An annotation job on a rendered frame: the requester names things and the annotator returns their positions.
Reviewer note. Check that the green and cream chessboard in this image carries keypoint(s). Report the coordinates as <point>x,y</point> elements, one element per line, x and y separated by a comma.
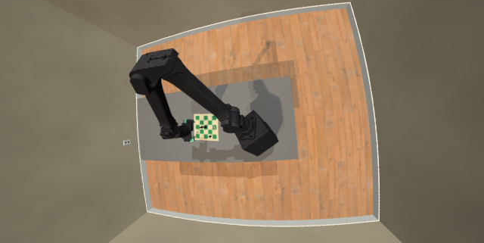
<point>208,120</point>

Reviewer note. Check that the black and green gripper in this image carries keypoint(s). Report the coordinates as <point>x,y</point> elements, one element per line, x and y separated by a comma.
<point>188,127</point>

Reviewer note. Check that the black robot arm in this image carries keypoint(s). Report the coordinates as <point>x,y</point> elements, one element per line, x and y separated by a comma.
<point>165,64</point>

